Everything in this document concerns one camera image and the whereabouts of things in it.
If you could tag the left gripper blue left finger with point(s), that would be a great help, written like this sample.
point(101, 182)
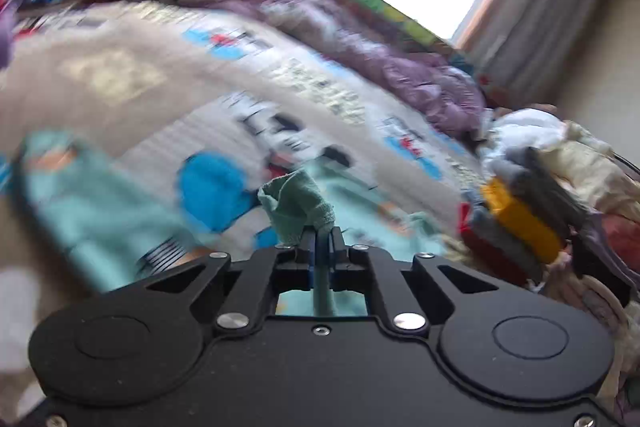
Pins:
point(308, 253)

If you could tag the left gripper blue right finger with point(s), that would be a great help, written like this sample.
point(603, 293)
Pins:
point(336, 250)

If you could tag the teal patterned child garment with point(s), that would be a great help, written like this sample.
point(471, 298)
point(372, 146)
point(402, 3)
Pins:
point(113, 232)

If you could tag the white cream clothes pile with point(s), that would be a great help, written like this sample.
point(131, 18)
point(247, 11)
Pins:
point(572, 155)

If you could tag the purple pink folded clothes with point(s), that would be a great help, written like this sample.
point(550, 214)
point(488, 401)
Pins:
point(591, 277)

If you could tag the red folded garment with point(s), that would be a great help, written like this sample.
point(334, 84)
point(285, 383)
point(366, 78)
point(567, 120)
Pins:
point(515, 271)

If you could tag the blue grey folded jeans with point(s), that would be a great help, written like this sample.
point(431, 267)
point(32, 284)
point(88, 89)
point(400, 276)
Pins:
point(488, 228)

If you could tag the Mickey Mouse bed blanket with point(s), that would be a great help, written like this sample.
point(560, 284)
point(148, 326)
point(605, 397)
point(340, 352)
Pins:
point(149, 86)

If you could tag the purple crumpled duvet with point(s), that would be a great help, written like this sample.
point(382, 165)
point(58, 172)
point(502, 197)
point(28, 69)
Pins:
point(447, 97)

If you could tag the yellow folded sweater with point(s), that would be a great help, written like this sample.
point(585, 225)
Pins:
point(520, 221)

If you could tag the dark grey folded garment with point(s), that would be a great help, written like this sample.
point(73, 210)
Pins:
point(572, 210)

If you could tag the colourful alphabet headboard panel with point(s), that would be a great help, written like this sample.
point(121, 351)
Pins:
point(396, 26)

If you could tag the grey window curtain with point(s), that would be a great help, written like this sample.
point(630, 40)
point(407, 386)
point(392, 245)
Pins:
point(524, 44)

